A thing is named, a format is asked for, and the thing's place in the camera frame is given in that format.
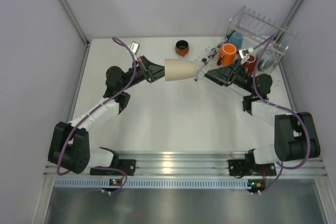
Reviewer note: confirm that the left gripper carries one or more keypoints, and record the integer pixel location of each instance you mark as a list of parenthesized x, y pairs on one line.
[(146, 69)]

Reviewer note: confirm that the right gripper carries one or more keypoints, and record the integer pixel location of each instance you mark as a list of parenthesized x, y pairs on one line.
[(225, 76)]

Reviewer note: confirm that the orange mug black handle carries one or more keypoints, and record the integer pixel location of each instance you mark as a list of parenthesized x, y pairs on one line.
[(226, 55)]

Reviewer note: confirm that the beige tumbler cup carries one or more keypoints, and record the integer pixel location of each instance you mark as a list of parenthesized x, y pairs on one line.
[(177, 69)]

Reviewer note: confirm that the white and red mug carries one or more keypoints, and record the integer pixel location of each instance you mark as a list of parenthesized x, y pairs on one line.
[(249, 65)]

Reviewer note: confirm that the blue ceramic mug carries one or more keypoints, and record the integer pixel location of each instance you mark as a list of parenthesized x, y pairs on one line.
[(236, 39)]

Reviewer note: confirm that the grey ceramic mug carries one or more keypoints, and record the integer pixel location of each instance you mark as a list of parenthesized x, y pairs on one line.
[(266, 60)]

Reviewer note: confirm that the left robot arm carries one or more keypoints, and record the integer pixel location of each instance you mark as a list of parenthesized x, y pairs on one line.
[(71, 146)]

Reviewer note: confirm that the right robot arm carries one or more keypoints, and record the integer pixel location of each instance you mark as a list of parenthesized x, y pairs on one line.
[(295, 136)]

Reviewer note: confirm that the silver metal dish rack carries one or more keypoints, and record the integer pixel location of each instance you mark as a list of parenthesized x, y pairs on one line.
[(259, 32)]

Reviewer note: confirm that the black and red bowl cup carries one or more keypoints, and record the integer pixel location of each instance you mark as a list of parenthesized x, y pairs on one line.
[(182, 48)]

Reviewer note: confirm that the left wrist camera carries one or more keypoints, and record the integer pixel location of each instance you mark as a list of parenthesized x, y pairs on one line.
[(134, 47)]

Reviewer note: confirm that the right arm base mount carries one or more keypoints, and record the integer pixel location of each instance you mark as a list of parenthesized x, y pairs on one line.
[(238, 168)]

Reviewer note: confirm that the aluminium mounting rail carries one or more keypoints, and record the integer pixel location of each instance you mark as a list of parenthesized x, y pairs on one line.
[(193, 164)]

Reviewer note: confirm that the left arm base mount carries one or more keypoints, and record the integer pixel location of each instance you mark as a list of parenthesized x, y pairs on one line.
[(126, 165)]

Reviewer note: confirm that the slotted cable duct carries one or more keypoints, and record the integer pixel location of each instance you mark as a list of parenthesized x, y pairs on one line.
[(156, 183)]

